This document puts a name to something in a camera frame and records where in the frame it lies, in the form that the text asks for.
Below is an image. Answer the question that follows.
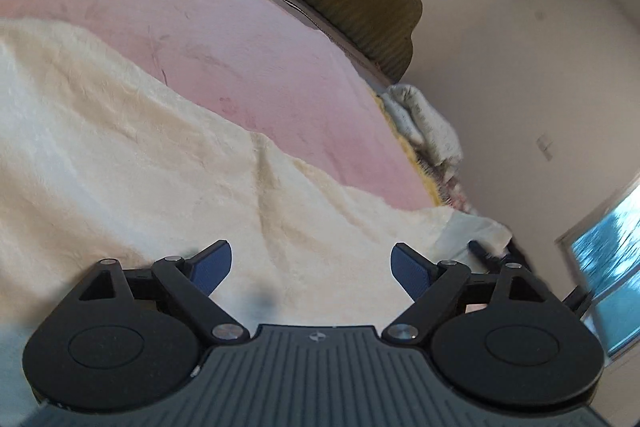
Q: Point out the large side window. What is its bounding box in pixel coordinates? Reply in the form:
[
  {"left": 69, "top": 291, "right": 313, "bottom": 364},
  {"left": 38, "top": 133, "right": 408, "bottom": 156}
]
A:
[{"left": 556, "top": 184, "right": 640, "bottom": 360}]

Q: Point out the yellow patterned bedsheet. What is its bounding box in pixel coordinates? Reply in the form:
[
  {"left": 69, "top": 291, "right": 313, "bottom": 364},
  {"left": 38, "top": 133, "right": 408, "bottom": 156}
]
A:
[{"left": 367, "top": 84, "right": 478, "bottom": 215}]

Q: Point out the white wall switch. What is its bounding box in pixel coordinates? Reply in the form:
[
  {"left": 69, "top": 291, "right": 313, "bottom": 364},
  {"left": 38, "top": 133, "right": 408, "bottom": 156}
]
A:
[{"left": 536, "top": 134, "right": 556, "bottom": 162}]

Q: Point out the cream white blanket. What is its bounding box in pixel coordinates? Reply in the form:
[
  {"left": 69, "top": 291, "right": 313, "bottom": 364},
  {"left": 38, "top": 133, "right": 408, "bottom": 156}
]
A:
[{"left": 0, "top": 18, "right": 513, "bottom": 348}]

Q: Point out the white patterned bundled cloth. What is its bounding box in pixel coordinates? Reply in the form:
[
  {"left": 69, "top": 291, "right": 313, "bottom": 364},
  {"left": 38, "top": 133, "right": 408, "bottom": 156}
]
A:
[{"left": 382, "top": 84, "right": 463, "bottom": 168}]

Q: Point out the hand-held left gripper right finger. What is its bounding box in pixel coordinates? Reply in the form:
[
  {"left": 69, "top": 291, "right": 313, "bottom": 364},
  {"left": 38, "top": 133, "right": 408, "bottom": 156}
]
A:
[{"left": 382, "top": 242, "right": 553, "bottom": 348}]

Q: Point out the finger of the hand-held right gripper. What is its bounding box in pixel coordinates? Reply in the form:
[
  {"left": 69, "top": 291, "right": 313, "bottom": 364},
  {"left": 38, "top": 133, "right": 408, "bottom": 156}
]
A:
[
  {"left": 562, "top": 284, "right": 596, "bottom": 315},
  {"left": 467, "top": 237, "right": 538, "bottom": 275}
]

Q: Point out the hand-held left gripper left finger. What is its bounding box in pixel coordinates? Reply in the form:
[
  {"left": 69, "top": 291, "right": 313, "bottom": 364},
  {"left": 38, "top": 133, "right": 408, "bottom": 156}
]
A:
[{"left": 75, "top": 240, "right": 251, "bottom": 348}]

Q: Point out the pink floral blanket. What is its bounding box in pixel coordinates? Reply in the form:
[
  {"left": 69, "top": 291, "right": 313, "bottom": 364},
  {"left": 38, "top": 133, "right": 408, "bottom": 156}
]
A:
[{"left": 0, "top": 0, "right": 441, "bottom": 210}]

